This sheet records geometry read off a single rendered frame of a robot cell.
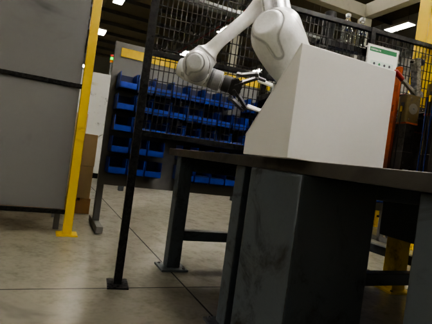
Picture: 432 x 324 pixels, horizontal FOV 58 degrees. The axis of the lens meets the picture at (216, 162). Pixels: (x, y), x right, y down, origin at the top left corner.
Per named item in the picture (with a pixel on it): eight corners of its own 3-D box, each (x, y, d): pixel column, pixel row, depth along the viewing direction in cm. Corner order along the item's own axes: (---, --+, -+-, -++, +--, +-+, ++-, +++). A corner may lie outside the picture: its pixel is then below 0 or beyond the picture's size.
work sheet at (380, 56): (392, 102, 230) (400, 51, 230) (360, 96, 223) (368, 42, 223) (390, 103, 232) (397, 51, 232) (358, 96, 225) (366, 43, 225)
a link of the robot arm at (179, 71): (206, 90, 179) (205, 86, 166) (174, 78, 179) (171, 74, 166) (213, 68, 179) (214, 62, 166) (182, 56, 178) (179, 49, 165)
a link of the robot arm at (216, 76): (209, 82, 180) (221, 87, 180) (205, 90, 173) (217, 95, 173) (215, 64, 175) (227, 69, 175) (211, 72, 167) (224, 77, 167)
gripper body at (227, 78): (226, 70, 174) (245, 77, 175) (220, 87, 179) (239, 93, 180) (223, 76, 168) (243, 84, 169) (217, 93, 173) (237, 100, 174)
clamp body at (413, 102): (411, 179, 165) (423, 97, 165) (392, 177, 162) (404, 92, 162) (400, 178, 171) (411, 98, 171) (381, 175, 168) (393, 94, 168)
